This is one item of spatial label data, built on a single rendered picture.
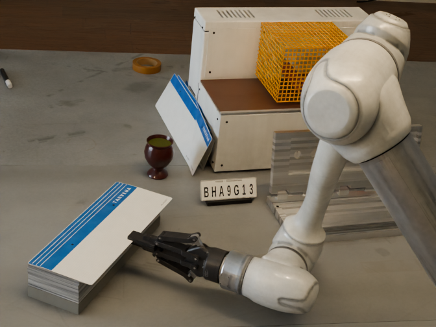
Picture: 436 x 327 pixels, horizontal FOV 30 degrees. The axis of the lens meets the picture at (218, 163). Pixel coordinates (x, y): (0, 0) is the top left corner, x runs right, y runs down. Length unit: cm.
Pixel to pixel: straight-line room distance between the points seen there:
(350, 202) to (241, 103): 42
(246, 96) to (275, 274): 77
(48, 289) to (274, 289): 49
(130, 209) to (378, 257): 64
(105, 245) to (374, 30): 80
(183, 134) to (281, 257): 78
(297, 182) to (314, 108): 95
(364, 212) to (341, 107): 101
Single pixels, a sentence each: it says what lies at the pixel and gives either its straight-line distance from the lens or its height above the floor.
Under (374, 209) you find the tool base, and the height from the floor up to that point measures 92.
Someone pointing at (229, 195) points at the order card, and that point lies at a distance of 222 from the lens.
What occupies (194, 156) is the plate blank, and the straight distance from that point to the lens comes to 236.
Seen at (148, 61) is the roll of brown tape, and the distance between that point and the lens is 302.
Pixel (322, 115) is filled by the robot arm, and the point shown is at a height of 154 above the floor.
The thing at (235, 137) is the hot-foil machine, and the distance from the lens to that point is 231.
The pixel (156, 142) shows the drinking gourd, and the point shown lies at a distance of 228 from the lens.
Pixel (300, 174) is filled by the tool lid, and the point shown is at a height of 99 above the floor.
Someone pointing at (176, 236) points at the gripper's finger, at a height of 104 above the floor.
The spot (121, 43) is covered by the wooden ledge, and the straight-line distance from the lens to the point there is 321.
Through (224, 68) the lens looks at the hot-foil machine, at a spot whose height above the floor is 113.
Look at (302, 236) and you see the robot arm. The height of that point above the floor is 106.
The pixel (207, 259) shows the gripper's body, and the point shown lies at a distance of 180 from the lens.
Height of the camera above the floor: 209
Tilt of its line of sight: 30 degrees down
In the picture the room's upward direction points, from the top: 6 degrees clockwise
